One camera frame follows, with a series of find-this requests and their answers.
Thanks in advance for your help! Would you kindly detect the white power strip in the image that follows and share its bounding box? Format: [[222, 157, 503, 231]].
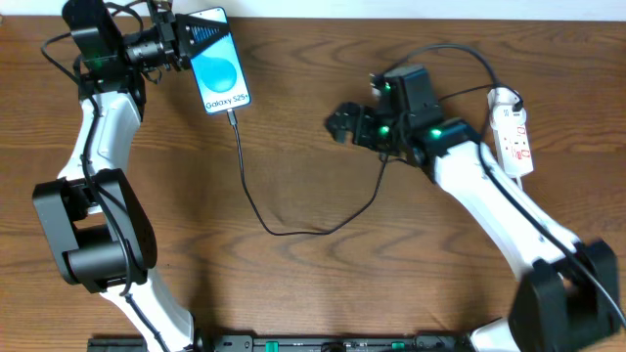
[[490, 110, 534, 178]]

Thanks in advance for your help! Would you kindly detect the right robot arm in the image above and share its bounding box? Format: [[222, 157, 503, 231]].
[[326, 66, 625, 351]]

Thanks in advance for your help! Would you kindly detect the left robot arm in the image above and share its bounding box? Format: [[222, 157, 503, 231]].
[[32, 0, 230, 351]]

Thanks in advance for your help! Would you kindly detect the blue Samsung Galaxy smartphone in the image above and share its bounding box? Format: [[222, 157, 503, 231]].
[[190, 7, 251, 114]]

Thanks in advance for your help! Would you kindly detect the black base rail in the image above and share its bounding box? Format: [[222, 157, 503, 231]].
[[87, 333, 475, 352]]

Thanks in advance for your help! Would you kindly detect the white USB charger plug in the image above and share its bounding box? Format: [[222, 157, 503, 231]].
[[487, 87, 524, 117]]

